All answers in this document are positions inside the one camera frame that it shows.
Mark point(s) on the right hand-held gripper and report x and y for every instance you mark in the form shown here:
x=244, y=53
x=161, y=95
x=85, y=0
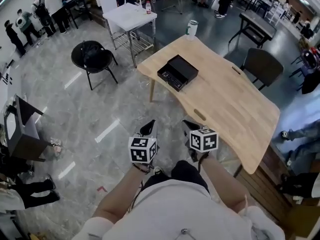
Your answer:
x=203, y=140

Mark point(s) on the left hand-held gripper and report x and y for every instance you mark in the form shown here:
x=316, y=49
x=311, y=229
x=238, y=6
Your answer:
x=143, y=150

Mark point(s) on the black storage box drawer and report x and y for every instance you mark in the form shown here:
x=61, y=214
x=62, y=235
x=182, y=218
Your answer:
x=172, y=80

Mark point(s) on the black remote control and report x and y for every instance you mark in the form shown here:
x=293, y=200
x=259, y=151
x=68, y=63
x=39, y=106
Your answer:
x=172, y=79

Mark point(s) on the black storage box sleeve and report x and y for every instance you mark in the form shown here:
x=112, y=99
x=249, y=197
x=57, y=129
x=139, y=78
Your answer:
x=185, y=65

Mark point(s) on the person's right forearm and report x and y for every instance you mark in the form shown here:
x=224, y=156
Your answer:
x=222, y=179

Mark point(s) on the person's left forearm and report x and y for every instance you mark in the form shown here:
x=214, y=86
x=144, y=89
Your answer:
x=120, y=194

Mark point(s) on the person's black and white shoe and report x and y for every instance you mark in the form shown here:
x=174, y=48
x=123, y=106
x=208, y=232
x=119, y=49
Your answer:
x=158, y=170

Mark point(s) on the person's black shorts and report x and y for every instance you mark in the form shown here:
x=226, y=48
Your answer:
x=186, y=171

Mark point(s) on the wooden table leg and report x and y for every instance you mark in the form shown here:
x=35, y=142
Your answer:
x=152, y=90

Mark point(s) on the person's white shirt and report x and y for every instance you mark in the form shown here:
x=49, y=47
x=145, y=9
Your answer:
x=175, y=209

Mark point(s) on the wooden floor platform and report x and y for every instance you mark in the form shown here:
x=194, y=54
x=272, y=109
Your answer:
x=270, y=184

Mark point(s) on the pink floor item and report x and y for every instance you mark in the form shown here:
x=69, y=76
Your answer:
x=57, y=145

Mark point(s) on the dark upholstered chair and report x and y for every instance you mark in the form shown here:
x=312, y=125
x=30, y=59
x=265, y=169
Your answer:
x=263, y=65

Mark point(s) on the black round chair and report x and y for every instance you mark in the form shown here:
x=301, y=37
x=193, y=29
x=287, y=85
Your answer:
x=100, y=61

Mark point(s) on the black bag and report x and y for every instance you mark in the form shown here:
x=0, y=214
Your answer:
x=92, y=52

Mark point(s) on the white tumbler with green band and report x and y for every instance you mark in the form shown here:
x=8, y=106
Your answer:
x=191, y=30

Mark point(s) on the black cabinet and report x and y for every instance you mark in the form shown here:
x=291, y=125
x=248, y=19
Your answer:
x=23, y=131

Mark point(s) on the black bench table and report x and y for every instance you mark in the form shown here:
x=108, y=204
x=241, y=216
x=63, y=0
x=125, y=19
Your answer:
x=257, y=25

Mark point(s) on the white sink stand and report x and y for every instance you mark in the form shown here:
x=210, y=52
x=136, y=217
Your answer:
x=128, y=17

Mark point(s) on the red label water bottle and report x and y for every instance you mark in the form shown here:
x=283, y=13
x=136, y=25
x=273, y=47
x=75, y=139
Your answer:
x=148, y=7

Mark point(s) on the black desk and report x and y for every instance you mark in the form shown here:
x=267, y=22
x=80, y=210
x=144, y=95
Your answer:
x=75, y=0

